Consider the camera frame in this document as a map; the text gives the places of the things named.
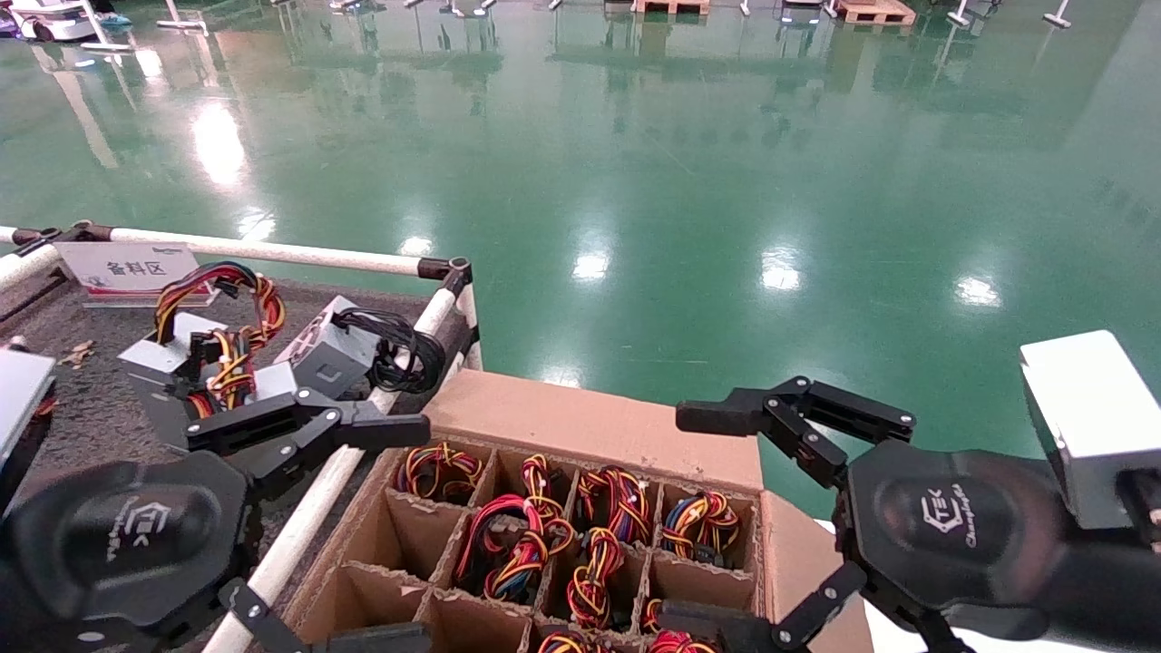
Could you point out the long white rail pipe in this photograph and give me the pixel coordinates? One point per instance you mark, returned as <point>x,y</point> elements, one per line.
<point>299,531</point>
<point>272,251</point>

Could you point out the white label sign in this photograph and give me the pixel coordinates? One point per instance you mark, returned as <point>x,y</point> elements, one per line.
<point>136,268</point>

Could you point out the short white rail pipe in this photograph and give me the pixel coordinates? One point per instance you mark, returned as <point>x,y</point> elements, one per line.
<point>470,313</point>
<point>23,265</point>

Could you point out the black pipe corner connector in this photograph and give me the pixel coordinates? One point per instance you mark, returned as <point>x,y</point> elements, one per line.
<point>453,269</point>

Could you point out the white cart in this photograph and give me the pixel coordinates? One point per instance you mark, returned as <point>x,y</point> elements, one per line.
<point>54,20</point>

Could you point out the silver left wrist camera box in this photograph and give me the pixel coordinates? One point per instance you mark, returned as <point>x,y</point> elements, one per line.
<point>18,394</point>

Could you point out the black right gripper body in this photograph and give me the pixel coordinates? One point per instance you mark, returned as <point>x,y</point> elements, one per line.
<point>952,526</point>

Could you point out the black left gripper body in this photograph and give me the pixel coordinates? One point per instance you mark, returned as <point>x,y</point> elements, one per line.
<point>127,544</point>

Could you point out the cardboard box with dividers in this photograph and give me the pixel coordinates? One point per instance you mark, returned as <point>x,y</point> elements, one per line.
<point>590,422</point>

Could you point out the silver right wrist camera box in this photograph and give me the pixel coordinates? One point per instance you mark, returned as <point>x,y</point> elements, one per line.
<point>1088,426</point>

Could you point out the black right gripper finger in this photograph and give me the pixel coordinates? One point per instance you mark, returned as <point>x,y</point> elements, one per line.
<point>717,630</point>
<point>798,413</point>

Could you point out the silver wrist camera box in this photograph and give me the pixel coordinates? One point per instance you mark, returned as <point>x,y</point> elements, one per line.
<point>1088,426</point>
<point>18,394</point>

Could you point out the small brown scrap pieces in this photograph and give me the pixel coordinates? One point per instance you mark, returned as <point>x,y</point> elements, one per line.
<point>80,350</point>

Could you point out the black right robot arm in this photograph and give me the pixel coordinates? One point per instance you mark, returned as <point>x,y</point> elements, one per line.
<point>1116,599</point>

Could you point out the black pipe clamp connector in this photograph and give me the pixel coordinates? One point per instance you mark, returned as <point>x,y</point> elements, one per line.
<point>41,236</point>

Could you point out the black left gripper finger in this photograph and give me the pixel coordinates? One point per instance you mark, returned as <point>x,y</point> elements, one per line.
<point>372,639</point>
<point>308,424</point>

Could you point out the wooden pallet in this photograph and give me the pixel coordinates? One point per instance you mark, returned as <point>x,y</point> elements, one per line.
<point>671,4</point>
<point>875,11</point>

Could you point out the white stand foot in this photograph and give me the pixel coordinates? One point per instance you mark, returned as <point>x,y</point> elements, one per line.
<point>1058,16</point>
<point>960,16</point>

